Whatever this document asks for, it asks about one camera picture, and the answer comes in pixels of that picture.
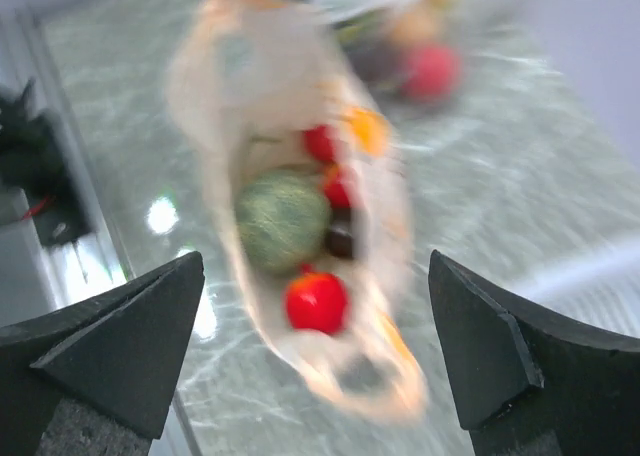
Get clear tied bag of fruits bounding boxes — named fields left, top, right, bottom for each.
left=310, top=0, right=483, bottom=104

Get green netted fake melon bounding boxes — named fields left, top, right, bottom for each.
left=234, top=170, right=331, bottom=275

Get beige plastic bag orange prints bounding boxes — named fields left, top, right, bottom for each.
left=166, top=0, right=428, bottom=422

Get aluminium front rail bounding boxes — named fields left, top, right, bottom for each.
left=1, top=11, right=204, bottom=455

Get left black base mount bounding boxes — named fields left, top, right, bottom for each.
left=1, top=79, right=92, bottom=248

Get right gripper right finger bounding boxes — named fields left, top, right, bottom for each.
left=428, top=251, right=639, bottom=455

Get red fake apple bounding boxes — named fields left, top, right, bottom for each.
left=321, top=163, right=354, bottom=208
left=302, top=124, right=339, bottom=164
left=284, top=267, right=350, bottom=335

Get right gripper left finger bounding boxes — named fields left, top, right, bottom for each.
left=1, top=251, right=205, bottom=455

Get dark brown fake fruit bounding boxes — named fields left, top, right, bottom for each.
left=324, top=219, right=355, bottom=260

